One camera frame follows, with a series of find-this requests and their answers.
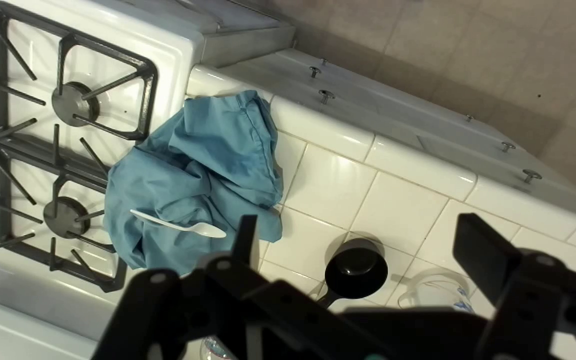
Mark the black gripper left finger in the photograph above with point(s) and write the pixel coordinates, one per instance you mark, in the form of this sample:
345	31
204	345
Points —
188	313

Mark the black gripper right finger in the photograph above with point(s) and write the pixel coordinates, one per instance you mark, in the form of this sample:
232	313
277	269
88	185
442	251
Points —
549	300

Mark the white plastic spoon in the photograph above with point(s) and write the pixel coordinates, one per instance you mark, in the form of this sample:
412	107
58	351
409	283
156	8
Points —
181	225

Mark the white mug blue flowers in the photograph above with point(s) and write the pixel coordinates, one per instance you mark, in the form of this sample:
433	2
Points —
434	290

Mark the metal cabinet knob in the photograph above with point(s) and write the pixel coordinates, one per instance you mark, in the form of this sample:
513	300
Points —
314	68
506	146
529	176
327	97

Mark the grey round burner cap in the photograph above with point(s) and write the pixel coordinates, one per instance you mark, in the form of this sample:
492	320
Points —
74	103
66	217

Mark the blue cloth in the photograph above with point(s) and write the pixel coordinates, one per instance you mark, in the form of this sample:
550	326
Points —
201	152

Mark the black measuring cup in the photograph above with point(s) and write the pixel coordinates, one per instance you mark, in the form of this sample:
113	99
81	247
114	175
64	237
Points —
356	271

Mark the black stove grate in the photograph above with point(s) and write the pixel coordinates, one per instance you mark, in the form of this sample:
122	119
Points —
8	242
148	73

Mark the white gas stove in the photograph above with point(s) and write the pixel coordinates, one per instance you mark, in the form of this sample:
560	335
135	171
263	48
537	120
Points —
169	40

